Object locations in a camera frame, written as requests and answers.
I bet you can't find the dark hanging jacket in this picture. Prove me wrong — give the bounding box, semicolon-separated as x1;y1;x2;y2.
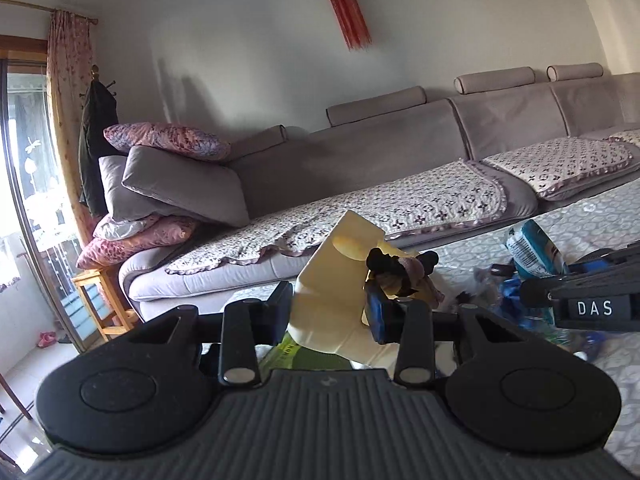
77;82;121;218

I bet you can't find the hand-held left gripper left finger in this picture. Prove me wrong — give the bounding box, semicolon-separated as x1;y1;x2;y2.
112;281;295;387

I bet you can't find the quilted cloth-covered desktop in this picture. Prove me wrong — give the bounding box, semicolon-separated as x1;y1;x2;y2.
235;180;640;480

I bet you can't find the small quilted sofa cover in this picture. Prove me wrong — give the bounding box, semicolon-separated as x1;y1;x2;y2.
602;129;640;148

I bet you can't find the grey fabric sofa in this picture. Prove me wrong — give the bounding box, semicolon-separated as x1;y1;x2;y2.
118;62;640;323

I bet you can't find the short quilted sofa cover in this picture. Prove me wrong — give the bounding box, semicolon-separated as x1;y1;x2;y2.
481;137;635;201

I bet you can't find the wooden chair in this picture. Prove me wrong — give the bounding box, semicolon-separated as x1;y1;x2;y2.
0;372;31;421

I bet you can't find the crumpled blue plastic wrapper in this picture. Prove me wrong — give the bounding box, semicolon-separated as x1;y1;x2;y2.
492;275;551;331

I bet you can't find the pink floral curtain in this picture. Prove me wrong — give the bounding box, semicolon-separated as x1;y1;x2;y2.
46;10;106;261

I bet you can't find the green packet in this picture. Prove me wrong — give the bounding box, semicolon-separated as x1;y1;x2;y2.
260;335;353;373

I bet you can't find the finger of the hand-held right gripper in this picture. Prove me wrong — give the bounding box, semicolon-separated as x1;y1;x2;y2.
570;241;640;273
519;260;640;307

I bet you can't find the blue snack packet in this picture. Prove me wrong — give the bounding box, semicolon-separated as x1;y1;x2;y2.
505;220;568;281

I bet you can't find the large grey cushion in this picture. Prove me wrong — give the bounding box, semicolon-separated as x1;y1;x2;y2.
121;145;251;228

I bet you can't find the cream yellow bag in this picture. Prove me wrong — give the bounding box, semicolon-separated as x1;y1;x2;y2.
285;210;426;368

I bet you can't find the long quilted sofa cover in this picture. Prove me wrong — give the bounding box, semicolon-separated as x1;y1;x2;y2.
165;157;508;276

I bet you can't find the white pillow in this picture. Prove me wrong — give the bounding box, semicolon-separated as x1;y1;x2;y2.
92;212;161;241

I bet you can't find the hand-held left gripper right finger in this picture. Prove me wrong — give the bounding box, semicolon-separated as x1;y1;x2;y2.
364;280;538;388

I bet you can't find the glass balcony door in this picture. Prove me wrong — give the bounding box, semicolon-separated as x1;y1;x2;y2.
0;35;91;351

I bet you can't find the small plush doll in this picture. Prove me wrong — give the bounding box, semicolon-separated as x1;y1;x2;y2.
365;247;446;306

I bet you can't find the wooden stool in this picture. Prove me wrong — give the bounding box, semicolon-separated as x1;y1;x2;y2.
72;267;138;343

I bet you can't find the red knot wall ornament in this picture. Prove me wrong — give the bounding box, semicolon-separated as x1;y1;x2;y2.
274;0;373;52

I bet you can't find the pink patterned pillow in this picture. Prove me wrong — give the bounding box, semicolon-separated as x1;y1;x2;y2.
103;122;232;162
76;215;201;271

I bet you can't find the wooden coat rack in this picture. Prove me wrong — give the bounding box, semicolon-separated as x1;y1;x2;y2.
79;64;118;101

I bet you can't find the wooden curtain rod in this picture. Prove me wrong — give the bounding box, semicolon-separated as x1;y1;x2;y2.
0;0;96;25

